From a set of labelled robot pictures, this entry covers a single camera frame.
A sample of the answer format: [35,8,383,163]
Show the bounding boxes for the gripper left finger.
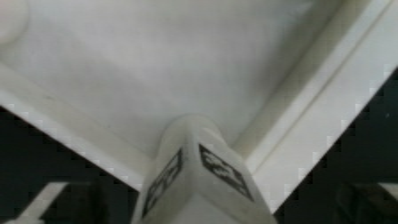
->
[1,182,88,224]

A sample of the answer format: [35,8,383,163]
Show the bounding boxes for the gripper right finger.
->
[335,183,398,224]

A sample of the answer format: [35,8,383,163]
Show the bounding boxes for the white table leg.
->
[131,115,277,224]

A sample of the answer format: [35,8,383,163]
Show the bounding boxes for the white square table top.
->
[0,0,380,188]

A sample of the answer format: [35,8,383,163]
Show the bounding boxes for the white U-shaped fence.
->
[0,0,398,214]

